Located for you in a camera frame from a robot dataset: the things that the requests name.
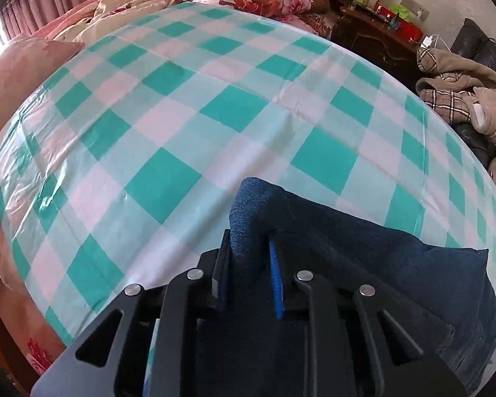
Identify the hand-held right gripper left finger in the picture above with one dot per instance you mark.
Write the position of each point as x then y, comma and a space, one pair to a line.
221, 281

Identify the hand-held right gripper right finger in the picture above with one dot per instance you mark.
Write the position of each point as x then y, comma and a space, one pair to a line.
276, 285

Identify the blue denim pants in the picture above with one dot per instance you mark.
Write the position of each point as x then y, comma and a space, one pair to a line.
376, 248

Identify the green white checked bed sheet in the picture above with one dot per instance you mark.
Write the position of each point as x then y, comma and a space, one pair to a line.
169, 111

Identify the pink floral mattress sheet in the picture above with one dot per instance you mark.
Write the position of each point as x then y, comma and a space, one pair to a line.
29, 339

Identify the beige plaid coat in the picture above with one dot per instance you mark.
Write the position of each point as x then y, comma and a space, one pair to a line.
450, 99

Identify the dark wooden nightstand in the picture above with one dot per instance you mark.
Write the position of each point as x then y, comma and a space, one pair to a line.
368, 37

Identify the red box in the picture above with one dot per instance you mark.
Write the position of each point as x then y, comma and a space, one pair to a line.
411, 29

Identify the pink pillow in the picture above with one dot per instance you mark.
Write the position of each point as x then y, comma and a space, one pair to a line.
16, 74

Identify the green packet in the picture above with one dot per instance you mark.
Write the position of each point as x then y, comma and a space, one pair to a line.
400, 9

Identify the pink curtain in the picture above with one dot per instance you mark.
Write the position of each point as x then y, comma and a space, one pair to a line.
37, 4

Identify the grey wall socket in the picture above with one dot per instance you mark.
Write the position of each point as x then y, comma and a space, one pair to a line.
413, 6

